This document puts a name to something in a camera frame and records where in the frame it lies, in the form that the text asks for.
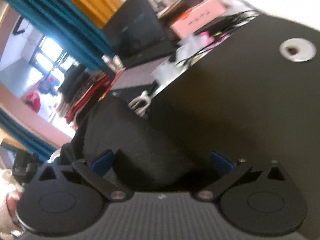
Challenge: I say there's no teal curtain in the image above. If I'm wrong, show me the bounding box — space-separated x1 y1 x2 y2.
5 0 114 75

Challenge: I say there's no silver desk grommet left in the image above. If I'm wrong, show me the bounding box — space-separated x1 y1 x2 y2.
279 38 317 62

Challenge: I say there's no laptop computer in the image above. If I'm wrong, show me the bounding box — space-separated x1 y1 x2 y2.
102 0 177 102

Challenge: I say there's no pink power strip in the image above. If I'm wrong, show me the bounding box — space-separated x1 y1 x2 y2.
170 0 227 39

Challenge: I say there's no red garment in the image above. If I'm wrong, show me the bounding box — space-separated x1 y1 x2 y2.
66 76 110 124

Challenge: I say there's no person left hand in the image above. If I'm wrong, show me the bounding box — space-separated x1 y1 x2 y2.
6 191 21 218

